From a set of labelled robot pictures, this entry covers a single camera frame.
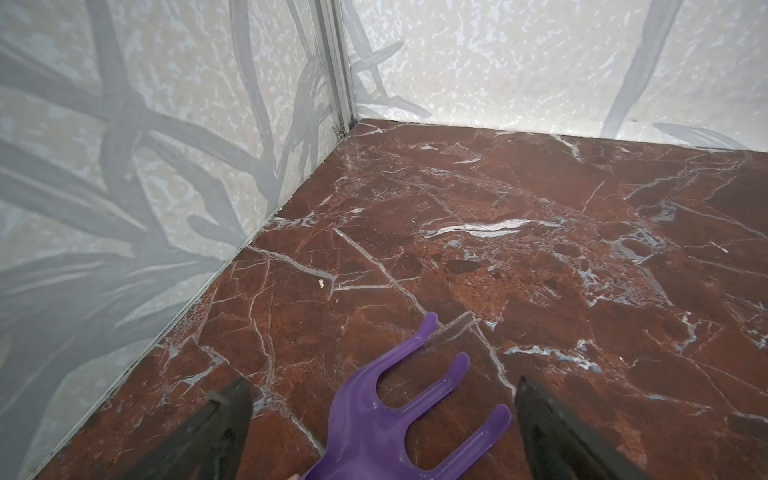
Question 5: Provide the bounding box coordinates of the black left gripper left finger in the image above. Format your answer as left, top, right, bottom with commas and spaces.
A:
122, 378, 253, 479

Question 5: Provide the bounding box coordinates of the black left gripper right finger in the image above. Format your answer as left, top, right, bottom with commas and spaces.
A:
514, 376, 650, 480

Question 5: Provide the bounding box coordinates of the purple toy garden fork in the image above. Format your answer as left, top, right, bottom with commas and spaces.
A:
301, 312, 512, 479

